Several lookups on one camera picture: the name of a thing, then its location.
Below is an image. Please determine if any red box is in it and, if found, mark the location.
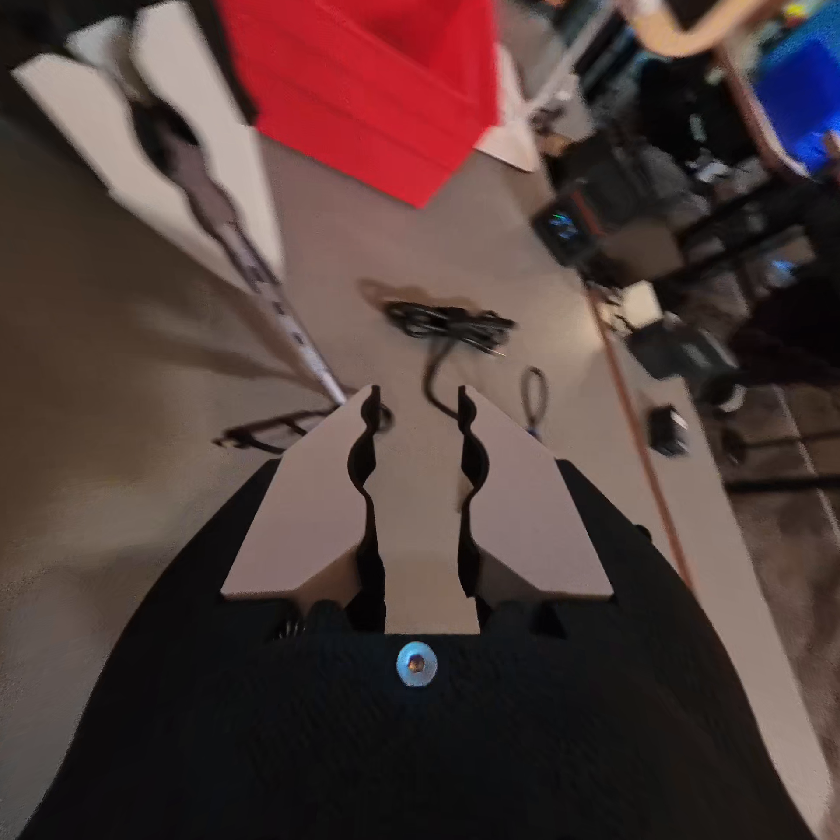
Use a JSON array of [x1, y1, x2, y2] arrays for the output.
[[220, 0, 501, 210]]

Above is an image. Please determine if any blue panel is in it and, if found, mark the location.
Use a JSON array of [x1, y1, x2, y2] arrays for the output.
[[755, 36, 840, 178]]

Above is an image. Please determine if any white box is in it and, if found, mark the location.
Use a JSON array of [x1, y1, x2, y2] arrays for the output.
[[476, 46, 546, 173]]

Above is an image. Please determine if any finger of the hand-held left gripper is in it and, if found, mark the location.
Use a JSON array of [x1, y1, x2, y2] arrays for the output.
[[133, 0, 286, 284], [12, 20, 266, 295]]

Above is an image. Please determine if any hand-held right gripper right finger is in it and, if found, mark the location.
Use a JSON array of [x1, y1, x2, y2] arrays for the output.
[[456, 385, 616, 603]]

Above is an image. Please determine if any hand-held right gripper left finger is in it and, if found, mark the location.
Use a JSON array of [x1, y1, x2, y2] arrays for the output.
[[220, 385, 388, 632]]

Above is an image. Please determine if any black usb-c cable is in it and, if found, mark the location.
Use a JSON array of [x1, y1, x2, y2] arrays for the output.
[[520, 366, 551, 442]]

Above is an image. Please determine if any small black device with screen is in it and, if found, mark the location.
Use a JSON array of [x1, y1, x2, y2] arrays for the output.
[[530, 187, 595, 265]]

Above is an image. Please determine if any black cable bundle with jack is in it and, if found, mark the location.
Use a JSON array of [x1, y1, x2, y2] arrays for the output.
[[384, 298, 519, 421]]

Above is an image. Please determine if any orange cable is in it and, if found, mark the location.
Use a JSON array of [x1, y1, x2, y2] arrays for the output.
[[586, 281, 698, 593]]

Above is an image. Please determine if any small black adapter block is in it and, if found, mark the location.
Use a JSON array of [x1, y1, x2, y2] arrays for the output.
[[646, 406, 691, 458]]

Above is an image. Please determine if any curved wooden chair frame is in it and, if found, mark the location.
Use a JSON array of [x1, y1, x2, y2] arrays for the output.
[[630, 0, 840, 181]]

